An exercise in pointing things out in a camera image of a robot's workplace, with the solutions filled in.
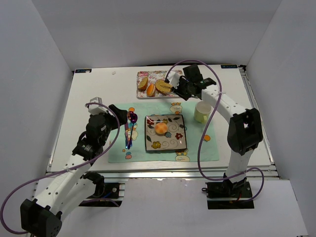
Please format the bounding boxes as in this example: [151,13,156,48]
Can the metal serving tongs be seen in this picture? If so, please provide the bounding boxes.
[158,85,176,95]

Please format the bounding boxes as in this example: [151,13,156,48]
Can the round orange bun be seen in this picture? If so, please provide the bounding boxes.
[155,122,168,135]

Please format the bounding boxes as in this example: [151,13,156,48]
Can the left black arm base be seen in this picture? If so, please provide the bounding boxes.
[82,172,124,199]

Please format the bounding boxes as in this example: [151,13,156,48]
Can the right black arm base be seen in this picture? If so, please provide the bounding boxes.
[201,178,252,200]

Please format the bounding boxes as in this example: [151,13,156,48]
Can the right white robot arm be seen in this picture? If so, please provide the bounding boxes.
[165,64,263,192]

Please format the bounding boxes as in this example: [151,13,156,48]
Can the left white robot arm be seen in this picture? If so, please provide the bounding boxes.
[20,102,128,237]

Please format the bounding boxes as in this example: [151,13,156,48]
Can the brown bread slice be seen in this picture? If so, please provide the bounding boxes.
[155,79,172,94]

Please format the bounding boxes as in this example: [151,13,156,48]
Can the half brown bread roll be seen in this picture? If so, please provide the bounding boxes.
[138,77,148,91]

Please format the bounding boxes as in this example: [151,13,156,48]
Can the iridescent purple spoon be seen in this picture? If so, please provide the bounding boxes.
[127,113,138,150]

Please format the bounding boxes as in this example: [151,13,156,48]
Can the pale yellow mug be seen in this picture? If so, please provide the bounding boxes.
[194,101,212,123]

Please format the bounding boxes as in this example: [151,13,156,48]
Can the light green cartoon placemat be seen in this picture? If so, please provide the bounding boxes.
[108,101,219,163]

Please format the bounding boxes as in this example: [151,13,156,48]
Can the orange sandwich bun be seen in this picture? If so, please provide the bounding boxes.
[146,83,156,97]

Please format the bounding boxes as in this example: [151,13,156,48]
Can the floral rectangular tray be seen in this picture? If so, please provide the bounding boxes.
[136,71,179,99]

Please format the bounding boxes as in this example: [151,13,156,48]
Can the right blue table label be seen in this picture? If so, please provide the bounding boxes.
[221,64,238,69]

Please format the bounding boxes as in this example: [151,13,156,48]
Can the blue table label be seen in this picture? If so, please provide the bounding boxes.
[221,64,238,69]
[75,69,92,74]

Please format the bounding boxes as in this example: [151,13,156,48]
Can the left blue table label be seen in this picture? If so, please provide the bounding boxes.
[75,69,92,74]

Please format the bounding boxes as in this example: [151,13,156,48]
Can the square floral ceramic plate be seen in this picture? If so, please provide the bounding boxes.
[145,114,188,152]

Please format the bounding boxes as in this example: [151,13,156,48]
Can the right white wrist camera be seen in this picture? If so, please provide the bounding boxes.
[165,71,180,88]

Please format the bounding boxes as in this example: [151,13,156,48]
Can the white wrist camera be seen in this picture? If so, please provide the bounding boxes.
[165,71,180,88]
[86,97,108,116]

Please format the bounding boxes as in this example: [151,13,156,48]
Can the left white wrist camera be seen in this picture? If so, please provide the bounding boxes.
[86,97,108,116]

